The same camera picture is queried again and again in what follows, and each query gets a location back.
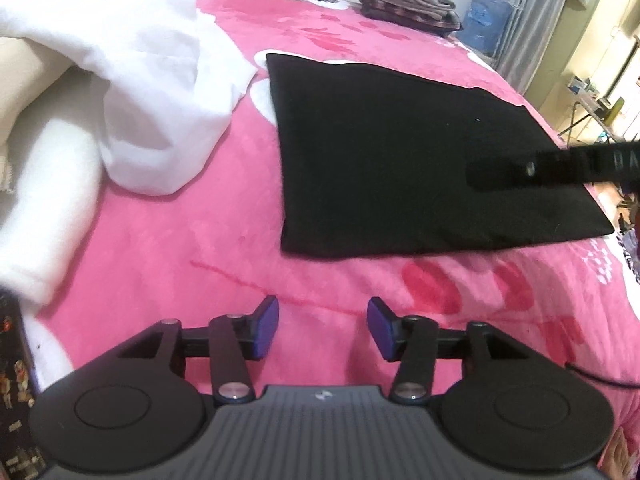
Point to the black printed t-shirt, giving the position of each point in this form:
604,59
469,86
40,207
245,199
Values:
400,160

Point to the white cloth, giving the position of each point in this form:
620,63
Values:
150,85

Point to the cream garment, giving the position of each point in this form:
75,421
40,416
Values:
45,200

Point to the folding metal table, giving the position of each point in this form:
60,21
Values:
595,110

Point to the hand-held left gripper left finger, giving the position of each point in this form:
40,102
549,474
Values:
267,325

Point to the dark patterned cloth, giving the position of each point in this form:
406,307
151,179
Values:
17,385

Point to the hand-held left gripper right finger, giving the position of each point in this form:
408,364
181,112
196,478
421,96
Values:
380,330

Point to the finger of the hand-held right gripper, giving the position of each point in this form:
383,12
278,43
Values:
530,170

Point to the pink floral blanket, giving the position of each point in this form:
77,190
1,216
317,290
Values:
200,240

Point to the beige curtain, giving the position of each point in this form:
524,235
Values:
535,20

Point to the blue water bottle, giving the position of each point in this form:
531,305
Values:
482,22

